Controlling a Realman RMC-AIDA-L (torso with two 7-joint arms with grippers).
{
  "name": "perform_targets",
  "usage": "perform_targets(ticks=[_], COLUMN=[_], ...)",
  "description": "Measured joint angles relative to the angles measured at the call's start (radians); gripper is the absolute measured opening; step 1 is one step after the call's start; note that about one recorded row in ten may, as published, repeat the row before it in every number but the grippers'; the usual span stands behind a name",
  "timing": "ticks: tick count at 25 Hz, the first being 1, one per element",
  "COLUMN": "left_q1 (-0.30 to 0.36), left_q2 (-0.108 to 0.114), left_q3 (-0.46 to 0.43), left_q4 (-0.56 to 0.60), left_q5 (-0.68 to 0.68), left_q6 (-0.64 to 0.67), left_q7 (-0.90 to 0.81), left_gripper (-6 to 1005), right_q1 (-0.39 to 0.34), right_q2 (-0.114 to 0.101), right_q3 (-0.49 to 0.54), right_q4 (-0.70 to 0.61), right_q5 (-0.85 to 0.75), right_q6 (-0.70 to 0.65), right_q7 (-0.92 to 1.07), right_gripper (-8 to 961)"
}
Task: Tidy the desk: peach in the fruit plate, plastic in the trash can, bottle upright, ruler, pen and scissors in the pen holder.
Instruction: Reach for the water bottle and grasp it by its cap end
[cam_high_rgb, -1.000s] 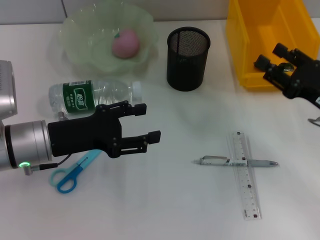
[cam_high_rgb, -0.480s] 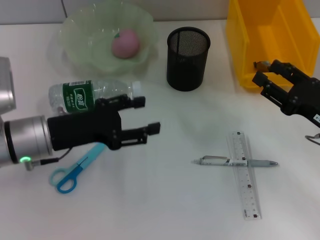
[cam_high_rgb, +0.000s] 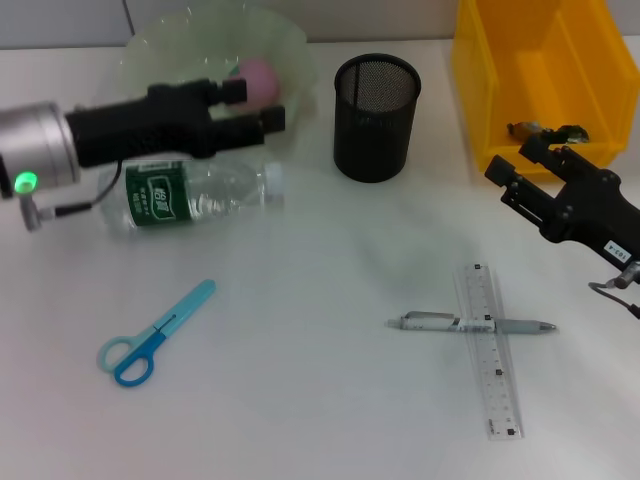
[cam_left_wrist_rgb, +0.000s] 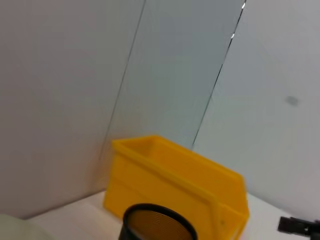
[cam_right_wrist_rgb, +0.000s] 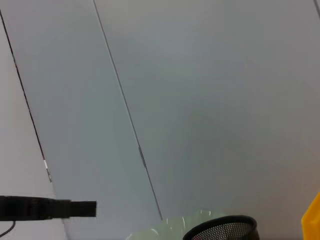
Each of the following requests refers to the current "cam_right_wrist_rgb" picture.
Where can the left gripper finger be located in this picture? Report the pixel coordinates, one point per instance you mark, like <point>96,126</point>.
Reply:
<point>80,208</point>

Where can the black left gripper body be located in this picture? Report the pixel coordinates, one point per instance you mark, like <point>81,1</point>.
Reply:
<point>25,207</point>

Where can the translucent green fruit bowl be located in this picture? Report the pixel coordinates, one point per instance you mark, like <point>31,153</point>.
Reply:
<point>165,227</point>

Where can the black mesh pen holder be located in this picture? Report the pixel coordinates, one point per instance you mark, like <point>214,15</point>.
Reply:
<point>225,228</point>

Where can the yellow plastic bin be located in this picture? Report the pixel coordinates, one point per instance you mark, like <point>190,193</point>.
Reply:
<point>312,220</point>

